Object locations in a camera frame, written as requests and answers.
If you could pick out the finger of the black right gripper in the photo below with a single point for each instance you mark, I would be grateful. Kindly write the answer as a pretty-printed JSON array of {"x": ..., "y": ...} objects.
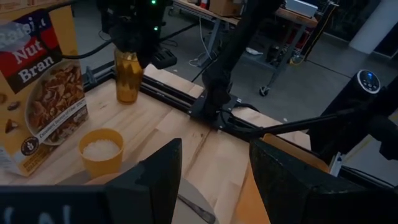
[{"x": 163, "y": 59}]

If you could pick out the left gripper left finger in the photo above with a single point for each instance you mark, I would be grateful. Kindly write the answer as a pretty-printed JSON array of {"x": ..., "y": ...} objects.
[{"x": 149, "y": 193}]

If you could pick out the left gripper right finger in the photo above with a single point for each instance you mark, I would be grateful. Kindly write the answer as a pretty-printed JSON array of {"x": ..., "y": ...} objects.
[{"x": 304, "y": 196}]

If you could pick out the amber faceted drinking glass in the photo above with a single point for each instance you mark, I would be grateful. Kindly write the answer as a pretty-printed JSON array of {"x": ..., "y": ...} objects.
[{"x": 127, "y": 81}]

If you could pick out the yellow raisin nut bran box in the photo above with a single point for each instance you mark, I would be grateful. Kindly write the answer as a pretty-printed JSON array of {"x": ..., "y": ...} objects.
[{"x": 46, "y": 102}]

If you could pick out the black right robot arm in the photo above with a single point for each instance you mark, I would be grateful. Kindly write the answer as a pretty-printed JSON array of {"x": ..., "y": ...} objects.
[{"x": 230, "y": 56}]

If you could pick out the black tripod pole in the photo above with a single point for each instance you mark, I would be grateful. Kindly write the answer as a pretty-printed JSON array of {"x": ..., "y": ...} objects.
[{"x": 295, "y": 125}]

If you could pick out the cardboard box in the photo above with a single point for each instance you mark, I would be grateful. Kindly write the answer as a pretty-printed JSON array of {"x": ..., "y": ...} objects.
[{"x": 227, "y": 7}]

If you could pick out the black tower air purifier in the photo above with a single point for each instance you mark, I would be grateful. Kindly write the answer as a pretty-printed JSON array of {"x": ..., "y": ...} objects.
[{"x": 348, "y": 99}]

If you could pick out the wooden workbench with metal legs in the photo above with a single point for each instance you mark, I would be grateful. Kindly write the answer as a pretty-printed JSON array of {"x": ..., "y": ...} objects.
[{"x": 295, "y": 15}]

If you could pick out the white box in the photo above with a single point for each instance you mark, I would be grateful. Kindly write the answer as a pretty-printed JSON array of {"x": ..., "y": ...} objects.
[{"x": 300, "y": 7}]

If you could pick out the white pillar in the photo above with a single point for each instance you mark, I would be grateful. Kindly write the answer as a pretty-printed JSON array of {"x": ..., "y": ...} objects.
[{"x": 376, "y": 25}]

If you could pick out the black aluminium table rail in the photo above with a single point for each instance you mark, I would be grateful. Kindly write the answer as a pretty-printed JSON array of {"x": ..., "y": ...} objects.
[{"x": 174, "y": 93}]

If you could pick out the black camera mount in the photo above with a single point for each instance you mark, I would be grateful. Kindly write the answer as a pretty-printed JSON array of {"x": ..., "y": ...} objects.
[{"x": 385, "y": 124}]

